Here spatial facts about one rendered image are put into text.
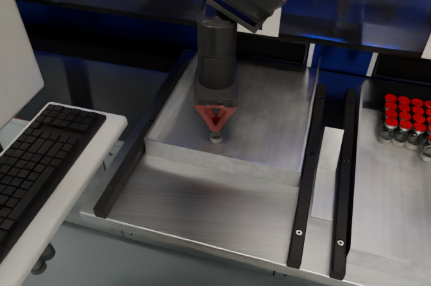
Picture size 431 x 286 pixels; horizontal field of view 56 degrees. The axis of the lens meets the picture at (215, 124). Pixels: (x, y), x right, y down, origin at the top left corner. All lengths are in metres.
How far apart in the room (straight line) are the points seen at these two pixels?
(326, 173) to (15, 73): 0.66
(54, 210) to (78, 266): 0.90
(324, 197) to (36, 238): 0.47
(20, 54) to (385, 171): 0.75
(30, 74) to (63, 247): 0.88
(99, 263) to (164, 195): 1.02
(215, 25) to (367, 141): 0.36
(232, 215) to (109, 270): 1.04
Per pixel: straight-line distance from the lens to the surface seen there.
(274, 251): 0.59
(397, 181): 0.72
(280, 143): 0.72
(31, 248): 0.74
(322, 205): 0.64
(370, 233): 0.64
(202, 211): 0.62
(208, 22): 0.56
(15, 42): 0.94
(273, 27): 0.79
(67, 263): 1.67
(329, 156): 0.69
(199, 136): 0.72
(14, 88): 0.96
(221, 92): 0.60
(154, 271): 1.58
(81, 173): 0.81
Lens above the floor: 1.38
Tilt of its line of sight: 42 degrees down
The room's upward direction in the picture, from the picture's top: straight up
